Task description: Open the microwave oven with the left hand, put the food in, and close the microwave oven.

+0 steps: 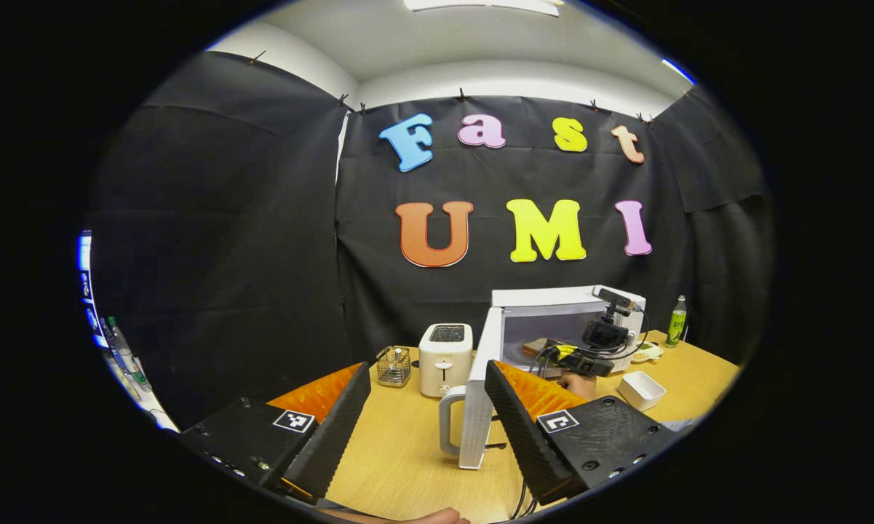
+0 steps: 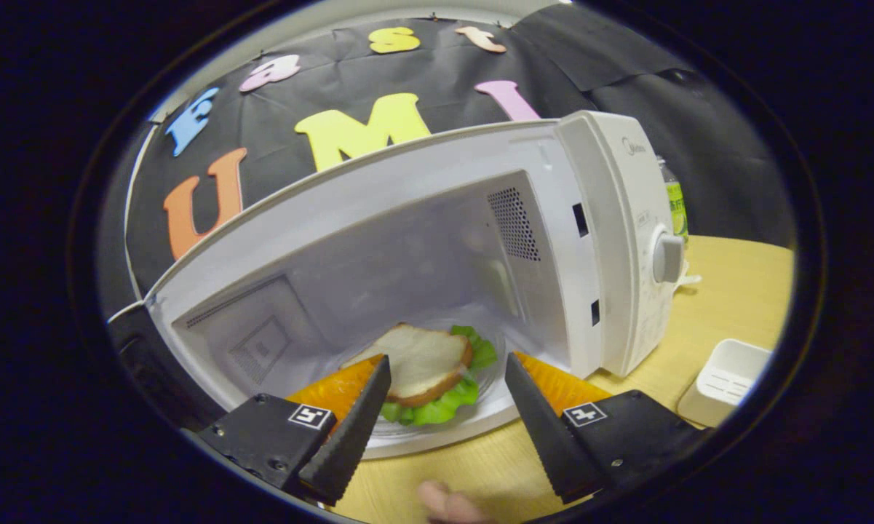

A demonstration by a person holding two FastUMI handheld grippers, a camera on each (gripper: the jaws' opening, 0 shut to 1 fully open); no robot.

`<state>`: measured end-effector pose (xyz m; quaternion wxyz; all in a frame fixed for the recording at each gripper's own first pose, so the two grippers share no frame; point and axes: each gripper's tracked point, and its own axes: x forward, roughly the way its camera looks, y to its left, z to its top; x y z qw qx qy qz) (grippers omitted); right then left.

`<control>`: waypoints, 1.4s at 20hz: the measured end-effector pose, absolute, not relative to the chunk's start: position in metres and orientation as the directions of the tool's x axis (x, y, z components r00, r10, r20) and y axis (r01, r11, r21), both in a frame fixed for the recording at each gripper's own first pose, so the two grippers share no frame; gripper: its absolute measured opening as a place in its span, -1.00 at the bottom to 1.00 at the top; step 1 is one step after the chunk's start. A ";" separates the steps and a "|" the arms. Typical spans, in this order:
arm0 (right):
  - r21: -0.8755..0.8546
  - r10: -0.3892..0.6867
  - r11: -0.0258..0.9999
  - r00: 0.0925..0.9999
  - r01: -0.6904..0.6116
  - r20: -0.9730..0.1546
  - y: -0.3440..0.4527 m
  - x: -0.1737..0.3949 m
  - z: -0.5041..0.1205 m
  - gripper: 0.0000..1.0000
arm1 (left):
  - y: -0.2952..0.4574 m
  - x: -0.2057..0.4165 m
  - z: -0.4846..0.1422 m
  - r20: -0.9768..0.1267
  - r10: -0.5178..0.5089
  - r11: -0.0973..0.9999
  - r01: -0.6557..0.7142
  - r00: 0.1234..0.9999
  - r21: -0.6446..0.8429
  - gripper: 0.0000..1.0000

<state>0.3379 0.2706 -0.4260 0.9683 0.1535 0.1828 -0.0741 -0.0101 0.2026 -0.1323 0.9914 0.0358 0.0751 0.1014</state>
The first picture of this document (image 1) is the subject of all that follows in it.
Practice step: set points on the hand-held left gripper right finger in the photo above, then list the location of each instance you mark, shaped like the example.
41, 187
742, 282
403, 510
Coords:
520, 429

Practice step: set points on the green drink bottle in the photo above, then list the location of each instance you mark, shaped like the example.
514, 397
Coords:
676, 327

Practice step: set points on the white microwave oven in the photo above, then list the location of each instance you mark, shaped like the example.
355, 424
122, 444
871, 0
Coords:
480, 407

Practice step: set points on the black backdrop cloth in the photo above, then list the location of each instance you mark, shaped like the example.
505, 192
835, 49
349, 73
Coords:
262, 240

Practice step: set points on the clear plastic bottle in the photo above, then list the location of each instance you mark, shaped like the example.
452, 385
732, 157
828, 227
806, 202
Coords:
135, 372
116, 338

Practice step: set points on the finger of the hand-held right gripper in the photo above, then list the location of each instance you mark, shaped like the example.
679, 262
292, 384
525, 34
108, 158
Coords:
566, 351

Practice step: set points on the white rectangular dish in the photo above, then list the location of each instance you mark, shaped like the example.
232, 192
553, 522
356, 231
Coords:
640, 389

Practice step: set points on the ceiling light panel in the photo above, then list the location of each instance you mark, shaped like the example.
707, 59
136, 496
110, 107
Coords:
480, 5
678, 70

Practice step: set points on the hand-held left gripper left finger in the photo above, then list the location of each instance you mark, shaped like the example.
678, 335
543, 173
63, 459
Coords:
335, 429

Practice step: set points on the bright display screen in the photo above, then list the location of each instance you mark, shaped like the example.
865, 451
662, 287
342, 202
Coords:
85, 276

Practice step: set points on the white sectioned dish with beans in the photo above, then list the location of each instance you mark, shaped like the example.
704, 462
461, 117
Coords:
644, 354

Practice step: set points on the white toaster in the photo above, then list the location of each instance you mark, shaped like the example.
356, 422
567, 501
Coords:
445, 360

